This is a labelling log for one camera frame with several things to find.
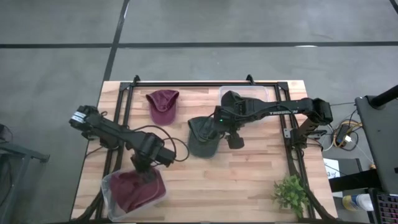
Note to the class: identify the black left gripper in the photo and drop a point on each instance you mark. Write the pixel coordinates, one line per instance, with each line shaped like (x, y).
(142, 162)

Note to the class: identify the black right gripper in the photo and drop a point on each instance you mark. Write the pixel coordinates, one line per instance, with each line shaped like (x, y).
(223, 119)

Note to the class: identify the dark green baseball cap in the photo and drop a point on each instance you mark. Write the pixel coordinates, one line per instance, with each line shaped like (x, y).
(200, 147)

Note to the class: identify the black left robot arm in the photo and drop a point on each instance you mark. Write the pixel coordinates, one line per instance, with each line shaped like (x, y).
(112, 129)

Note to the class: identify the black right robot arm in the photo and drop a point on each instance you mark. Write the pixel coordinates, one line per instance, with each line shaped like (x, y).
(280, 110)

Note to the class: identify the black baseball cap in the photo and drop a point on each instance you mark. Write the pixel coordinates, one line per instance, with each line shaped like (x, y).
(230, 98)

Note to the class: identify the clear plastic bin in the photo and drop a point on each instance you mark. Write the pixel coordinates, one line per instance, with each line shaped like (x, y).
(108, 186)
(258, 90)

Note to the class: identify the small green artificial plant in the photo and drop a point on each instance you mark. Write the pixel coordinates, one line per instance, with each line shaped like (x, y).
(290, 193)

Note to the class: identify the white paper sheet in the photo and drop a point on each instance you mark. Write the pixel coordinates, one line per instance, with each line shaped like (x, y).
(332, 169)

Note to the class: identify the grey chair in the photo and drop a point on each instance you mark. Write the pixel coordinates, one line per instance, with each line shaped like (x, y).
(15, 155)

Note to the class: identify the black shelf board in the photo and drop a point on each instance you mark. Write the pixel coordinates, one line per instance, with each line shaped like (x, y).
(354, 180)

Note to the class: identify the white bottle with label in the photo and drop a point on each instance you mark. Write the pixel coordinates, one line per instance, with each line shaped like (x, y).
(357, 202)

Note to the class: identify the dark grey panel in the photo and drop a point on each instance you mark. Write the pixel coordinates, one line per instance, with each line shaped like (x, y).
(379, 140)

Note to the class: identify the black pole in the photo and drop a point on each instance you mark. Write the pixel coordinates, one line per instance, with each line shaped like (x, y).
(385, 96)

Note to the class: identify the black keyboard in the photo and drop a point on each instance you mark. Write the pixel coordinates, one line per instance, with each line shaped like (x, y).
(388, 208)

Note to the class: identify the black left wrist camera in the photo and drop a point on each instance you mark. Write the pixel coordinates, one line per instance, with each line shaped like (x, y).
(164, 157)

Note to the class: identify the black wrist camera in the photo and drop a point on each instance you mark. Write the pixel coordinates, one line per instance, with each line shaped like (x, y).
(235, 141)
(164, 157)

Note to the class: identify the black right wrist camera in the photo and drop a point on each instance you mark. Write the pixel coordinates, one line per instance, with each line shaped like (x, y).
(235, 141)

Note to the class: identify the black aluminium table frame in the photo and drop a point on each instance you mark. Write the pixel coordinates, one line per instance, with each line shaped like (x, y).
(202, 84)

